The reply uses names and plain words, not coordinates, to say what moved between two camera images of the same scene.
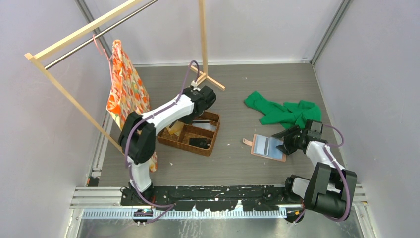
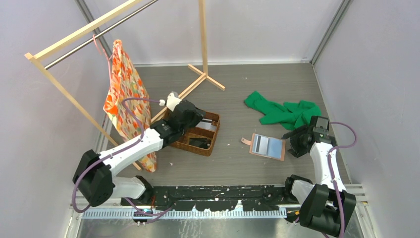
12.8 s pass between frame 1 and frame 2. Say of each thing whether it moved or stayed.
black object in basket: stayed
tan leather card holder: stayed
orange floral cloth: stayed
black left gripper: moved
